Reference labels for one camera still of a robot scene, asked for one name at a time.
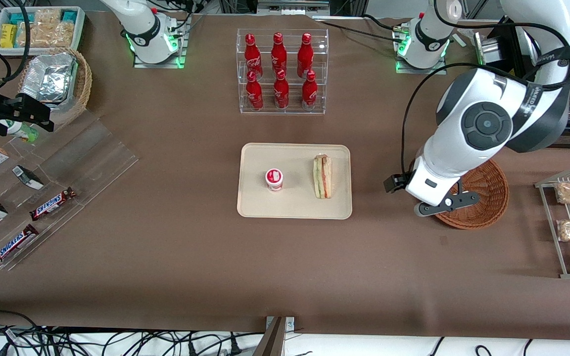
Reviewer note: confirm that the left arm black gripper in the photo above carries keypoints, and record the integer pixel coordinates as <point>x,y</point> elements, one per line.
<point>393,183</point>

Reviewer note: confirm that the triangle sandwich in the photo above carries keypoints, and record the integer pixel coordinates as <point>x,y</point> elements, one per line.
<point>322,178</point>

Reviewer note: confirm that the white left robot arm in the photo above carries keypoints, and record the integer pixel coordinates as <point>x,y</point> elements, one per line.
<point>483,123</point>

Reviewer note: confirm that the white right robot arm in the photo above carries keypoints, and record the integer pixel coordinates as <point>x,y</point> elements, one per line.
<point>141,24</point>

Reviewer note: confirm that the tan wicker basket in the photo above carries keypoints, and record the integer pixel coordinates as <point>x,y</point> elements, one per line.
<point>83,84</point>

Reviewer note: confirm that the brown round wicker basket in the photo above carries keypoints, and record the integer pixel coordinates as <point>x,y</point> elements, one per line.
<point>488,193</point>

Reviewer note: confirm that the cream plastic tray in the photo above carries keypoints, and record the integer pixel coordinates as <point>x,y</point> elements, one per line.
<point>295,202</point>

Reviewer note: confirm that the white green drink bottle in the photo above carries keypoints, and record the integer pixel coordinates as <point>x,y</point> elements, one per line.
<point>23,132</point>

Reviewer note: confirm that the stack of foil trays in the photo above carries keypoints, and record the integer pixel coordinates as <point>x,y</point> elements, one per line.
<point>50,76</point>

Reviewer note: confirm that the clear acrylic stepped display stand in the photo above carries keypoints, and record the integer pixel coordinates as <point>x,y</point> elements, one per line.
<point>92,158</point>

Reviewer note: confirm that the beige snack bag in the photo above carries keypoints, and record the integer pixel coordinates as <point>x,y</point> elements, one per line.
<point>47,35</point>
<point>47,17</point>

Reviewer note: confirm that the yellow snack packet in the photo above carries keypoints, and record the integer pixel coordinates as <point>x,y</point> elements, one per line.
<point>9,35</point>

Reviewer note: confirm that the brown snickers bar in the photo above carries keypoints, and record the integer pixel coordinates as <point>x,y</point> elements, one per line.
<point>52,203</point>
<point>14,245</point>

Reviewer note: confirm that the white plastic bin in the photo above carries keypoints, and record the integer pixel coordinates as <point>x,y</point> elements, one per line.
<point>79,29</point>

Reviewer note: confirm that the teal snack packet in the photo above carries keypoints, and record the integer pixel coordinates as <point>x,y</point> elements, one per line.
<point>22,18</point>
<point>69,16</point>

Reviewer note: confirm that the red white yogurt cup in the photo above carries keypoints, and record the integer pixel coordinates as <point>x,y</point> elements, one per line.
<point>274,180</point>

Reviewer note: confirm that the red cola bottle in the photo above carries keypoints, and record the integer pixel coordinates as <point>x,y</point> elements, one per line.
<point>309,94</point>
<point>281,94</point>
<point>278,52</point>
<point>254,96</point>
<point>251,54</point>
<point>305,54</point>

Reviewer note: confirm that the clear acrylic bottle rack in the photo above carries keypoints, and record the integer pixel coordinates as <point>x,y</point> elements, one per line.
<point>290,111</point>

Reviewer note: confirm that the clear plastic packet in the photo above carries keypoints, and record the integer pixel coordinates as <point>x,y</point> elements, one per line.
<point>468,32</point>

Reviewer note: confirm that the silver metal bracket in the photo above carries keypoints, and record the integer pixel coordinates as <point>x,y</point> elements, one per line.
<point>290,324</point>

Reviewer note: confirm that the aluminium frame profile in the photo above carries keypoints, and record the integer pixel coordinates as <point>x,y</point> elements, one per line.
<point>290,6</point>

